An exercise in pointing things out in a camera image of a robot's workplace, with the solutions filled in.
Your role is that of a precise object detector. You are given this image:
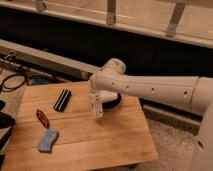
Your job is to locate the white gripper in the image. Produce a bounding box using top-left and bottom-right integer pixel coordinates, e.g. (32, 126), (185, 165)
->
(89, 80), (103, 119)

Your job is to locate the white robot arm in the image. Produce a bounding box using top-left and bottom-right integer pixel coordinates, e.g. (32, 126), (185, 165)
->
(89, 58), (213, 171)

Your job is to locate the black lying bottle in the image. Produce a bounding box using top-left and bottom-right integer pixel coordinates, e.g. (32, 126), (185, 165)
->
(54, 89), (72, 112)

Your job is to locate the white cup in dish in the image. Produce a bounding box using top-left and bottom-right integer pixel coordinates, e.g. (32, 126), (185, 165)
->
(101, 90), (118, 103)

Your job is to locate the black round dish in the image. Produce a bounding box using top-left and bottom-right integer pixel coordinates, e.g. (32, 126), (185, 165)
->
(102, 93), (121, 110)

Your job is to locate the blue object behind table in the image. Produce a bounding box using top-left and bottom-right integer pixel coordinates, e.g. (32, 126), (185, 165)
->
(32, 78), (49, 86)

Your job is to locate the red oval object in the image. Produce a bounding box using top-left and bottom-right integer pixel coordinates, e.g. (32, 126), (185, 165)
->
(36, 110), (49, 129)

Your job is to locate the blue sponge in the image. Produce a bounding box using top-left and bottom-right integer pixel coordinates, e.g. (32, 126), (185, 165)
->
(37, 129), (59, 153)

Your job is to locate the black cable loop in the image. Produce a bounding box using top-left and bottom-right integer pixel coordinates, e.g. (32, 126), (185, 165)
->
(0, 72), (30, 94)

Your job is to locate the metal railing post middle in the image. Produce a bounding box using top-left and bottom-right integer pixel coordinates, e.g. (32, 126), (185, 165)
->
(106, 0), (116, 25)

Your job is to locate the metal railing post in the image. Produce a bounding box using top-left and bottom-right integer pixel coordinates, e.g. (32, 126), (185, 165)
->
(106, 0), (116, 25)
(166, 1), (186, 37)

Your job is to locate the metal railing post right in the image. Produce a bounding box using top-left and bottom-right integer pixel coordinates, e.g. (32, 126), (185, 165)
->
(166, 1), (186, 37)

